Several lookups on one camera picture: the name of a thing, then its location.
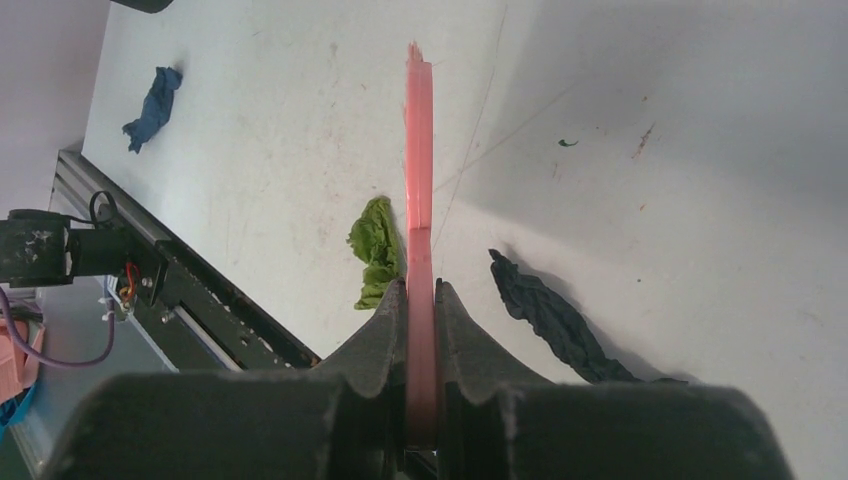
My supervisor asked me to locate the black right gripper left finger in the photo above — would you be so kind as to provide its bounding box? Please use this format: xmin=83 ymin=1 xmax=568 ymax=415
xmin=42 ymin=281 xmax=406 ymax=479

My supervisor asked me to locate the green paper scrap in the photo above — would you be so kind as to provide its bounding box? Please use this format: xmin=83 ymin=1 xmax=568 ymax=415
xmin=346 ymin=196 xmax=404 ymax=311

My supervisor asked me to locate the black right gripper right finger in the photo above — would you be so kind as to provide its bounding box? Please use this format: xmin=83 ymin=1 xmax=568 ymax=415
xmin=436 ymin=282 xmax=793 ymax=479

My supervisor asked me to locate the blue paper scrap left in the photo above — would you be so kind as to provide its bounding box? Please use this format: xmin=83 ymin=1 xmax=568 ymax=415
xmin=122 ymin=67 xmax=183 ymax=154

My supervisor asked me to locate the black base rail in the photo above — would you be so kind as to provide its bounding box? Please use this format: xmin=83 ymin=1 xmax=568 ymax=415
xmin=51 ymin=150 xmax=320 ymax=370

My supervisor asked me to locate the pink hand brush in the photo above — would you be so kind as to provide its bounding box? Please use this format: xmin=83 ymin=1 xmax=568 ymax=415
xmin=404 ymin=42 xmax=439 ymax=450

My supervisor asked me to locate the black paper scrap right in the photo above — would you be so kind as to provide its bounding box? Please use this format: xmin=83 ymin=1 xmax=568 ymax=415
xmin=488 ymin=248 xmax=687 ymax=386

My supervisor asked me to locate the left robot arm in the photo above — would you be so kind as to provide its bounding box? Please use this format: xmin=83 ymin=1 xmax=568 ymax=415
xmin=1 ymin=190 xmax=167 ymax=288

